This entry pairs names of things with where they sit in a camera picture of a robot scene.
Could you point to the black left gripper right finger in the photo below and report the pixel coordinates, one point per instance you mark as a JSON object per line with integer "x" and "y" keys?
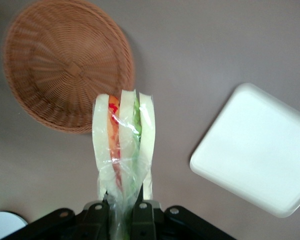
{"x": 145, "y": 220}

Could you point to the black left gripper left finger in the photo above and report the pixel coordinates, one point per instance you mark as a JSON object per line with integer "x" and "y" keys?
{"x": 95, "y": 220}

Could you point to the triangle sandwich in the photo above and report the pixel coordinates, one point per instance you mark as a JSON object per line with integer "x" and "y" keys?
{"x": 126, "y": 140}

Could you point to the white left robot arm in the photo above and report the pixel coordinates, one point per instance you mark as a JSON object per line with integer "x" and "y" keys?
{"x": 5, "y": 225}

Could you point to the cream plastic tray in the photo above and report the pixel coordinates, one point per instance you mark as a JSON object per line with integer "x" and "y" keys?
{"x": 255, "y": 150}

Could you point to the round brown wicker basket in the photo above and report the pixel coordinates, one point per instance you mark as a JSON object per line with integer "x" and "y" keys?
{"x": 65, "y": 67}

